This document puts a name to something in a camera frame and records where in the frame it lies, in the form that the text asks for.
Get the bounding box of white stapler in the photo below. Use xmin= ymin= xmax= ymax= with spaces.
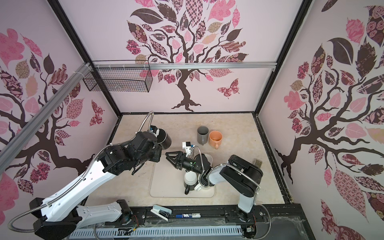
xmin=151 ymin=205 xmax=173 ymax=222

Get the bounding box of white slotted cable duct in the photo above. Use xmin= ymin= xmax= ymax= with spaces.
xmin=69 ymin=226 xmax=243 ymax=240

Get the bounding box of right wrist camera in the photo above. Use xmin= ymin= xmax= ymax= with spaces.
xmin=182 ymin=142 xmax=194 ymax=157

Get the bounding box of back aluminium rail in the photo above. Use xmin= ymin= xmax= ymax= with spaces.
xmin=94 ymin=62 xmax=277 ymax=70

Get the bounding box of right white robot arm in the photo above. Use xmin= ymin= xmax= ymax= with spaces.
xmin=165 ymin=151 xmax=263 ymax=222

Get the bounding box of metal conduit cable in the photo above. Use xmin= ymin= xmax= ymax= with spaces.
xmin=7 ymin=110 xmax=155 ymax=233
xmin=191 ymin=145 xmax=272 ymax=240

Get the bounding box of left aluminium rail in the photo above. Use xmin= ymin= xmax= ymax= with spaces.
xmin=1 ymin=63 xmax=91 ymax=173

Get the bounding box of right metal conduit cable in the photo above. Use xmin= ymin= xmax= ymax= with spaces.
xmin=191 ymin=145 xmax=272 ymax=240

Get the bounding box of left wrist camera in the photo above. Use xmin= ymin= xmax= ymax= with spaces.
xmin=150 ymin=125 xmax=160 ymax=137

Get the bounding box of black wire basket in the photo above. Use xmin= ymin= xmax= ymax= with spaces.
xmin=83 ymin=60 xmax=153 ymax=93

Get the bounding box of peach orange mug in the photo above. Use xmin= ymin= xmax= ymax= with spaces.
xmin=209 ymin=131 xmax=223 ymax=150

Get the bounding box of green spice jar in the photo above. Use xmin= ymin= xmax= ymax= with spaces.
xmin=255 ymin=159 xmax=263 ymax=168

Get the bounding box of aluminium rail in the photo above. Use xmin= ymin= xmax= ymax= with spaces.
xmin=94 ymin=62 xmax=277 ymax=70
xmin=1 ymin=63 xmax=91 ymax=173

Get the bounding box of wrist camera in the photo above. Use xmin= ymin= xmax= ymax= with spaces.
xmin=150 ymin=125 xmax=160 ymax=137
xmin=182 ymin=142 xmax=194 ymax=157

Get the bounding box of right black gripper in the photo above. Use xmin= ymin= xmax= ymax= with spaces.
xmin=168 ymin=153 xmax=205 ymax=177

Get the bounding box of blue white marker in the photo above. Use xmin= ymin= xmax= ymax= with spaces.
xmin=176 ymin=213 xmax=201 ymax=219

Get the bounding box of left metal conduit cable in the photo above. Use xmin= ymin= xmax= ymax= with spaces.
xmin=7 ymin=110 xmax=155 ymax=233

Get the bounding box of white ribbed mug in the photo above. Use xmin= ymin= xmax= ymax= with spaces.
xmin=194 ymin=183 xmax=210 ymax=191

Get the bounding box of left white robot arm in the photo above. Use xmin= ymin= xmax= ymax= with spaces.
xmin=30 ymin=129 xmax=168 ymax=240

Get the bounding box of black and white mug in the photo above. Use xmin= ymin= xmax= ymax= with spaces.
xmin=184 ymin=172 xmax=198 ymax=195

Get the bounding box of clear plastic tray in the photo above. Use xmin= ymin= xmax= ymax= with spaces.
xmin=149 ymin=155 xmax=216 ymax=199

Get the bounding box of grey mug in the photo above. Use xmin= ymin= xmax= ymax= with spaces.
xmin=197 ymin=126 xmax=209 ymax=146

